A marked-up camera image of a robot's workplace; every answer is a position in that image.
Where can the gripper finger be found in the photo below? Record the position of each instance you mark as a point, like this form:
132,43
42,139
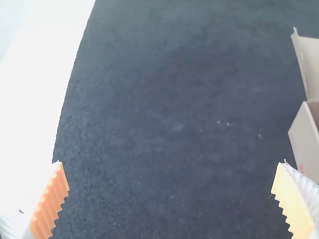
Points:
47,206
296,206

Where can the cardboard box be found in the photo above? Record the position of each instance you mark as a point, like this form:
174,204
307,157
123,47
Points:
307,139

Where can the black mat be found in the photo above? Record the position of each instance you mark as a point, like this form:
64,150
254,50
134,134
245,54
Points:
162,112

